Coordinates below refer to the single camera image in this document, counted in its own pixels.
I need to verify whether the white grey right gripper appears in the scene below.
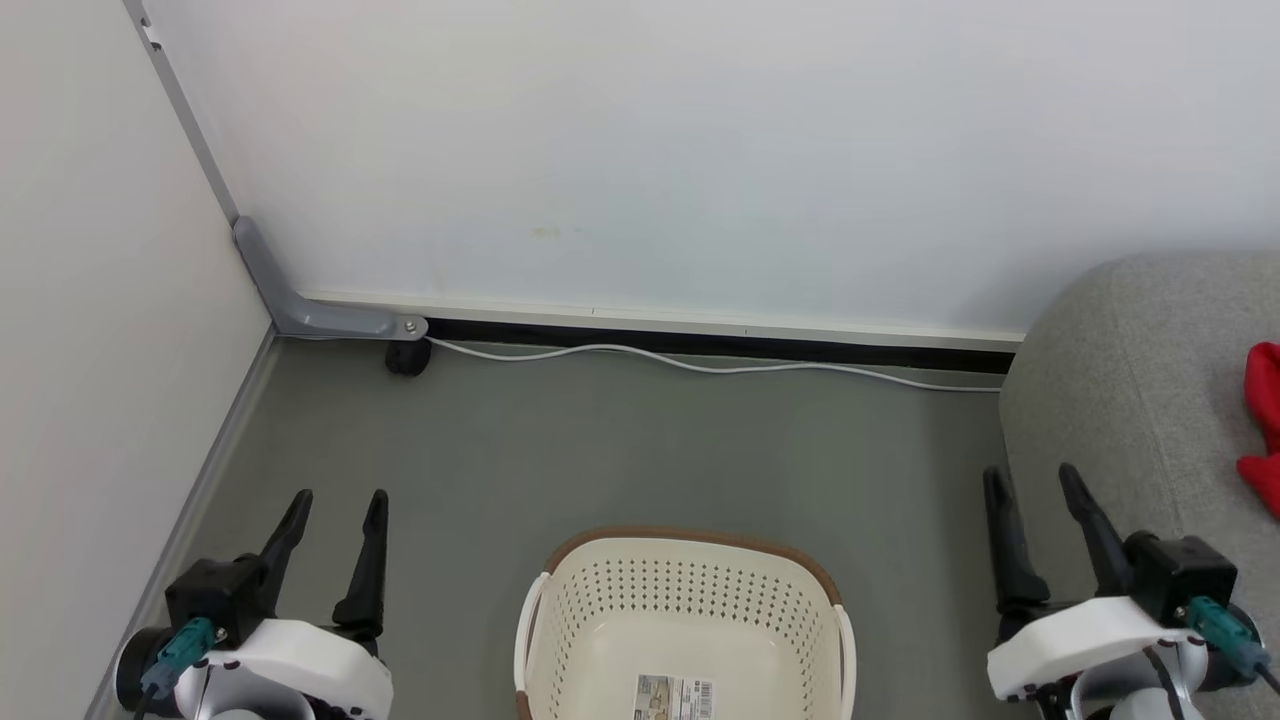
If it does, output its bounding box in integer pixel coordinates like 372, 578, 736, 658
982, 462, 1209, 703

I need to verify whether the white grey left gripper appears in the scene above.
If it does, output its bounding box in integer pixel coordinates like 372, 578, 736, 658
175, 488, 395, 720

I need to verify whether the red fleece garment white trim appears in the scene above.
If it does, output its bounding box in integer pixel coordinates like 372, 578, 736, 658
1237, 342, 1280, 521

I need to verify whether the cream perforated laundry basket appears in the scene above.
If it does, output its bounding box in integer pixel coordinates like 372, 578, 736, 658
513, 527, 858, 720

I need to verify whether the printed basket label sticker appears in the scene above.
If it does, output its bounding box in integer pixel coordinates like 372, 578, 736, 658
635, 674, 716, 720

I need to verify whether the grey fabric sofa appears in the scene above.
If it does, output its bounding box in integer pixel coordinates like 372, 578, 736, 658
1000, 252, 1280, 720

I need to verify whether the cream baseboard strip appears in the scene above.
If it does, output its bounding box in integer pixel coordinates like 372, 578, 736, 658
300, 292, 1028, 346

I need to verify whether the grey metal corner profile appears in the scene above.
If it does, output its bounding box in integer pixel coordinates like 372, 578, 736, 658
122, 0, 243, 229

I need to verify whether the teal left camera connector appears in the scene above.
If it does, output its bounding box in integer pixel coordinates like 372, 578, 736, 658
140, 617, 218, 698

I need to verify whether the teal camera connector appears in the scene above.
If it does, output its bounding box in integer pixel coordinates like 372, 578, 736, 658
140, 617, 218, 698
1185, 596, 1273, 683

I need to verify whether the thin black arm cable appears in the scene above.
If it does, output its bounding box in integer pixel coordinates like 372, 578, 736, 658
1140, 648, 1193, 720

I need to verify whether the teal right camera connector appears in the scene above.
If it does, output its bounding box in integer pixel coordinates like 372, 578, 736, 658
1185, 596, 1273, 683

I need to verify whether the grey metal floor bracket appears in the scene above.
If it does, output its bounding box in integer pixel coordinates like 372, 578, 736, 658
232, 215, 429, 343

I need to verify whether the white floor cable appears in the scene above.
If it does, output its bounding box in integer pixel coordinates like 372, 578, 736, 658
425, 337, 1003, 393

